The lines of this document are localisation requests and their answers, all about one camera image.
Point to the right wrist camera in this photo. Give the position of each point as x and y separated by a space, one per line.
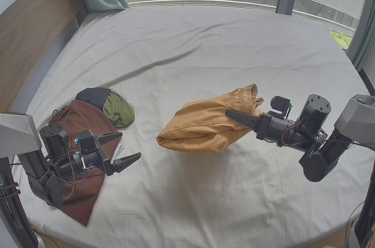
279 103

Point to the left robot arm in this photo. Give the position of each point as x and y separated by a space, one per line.
32 170

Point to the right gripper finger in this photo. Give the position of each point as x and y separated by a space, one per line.
244 119

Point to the mustard yellow shorts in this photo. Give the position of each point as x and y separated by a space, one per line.
199 123

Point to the brown shorts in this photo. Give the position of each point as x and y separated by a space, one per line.
85 121

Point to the black garment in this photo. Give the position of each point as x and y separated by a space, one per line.
90 97

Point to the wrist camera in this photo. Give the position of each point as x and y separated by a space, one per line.
86 141
279 103

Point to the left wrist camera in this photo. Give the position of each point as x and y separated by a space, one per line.
86 141

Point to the pale blue garment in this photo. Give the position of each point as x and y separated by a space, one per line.
120 150

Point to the green garment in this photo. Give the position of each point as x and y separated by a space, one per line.
120 112

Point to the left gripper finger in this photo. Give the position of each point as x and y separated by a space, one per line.
108 140
124 163

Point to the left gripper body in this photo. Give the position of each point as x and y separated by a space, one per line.
90 160

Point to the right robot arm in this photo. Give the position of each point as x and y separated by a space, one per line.
318 112

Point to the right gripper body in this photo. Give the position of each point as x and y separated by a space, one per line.
274 128

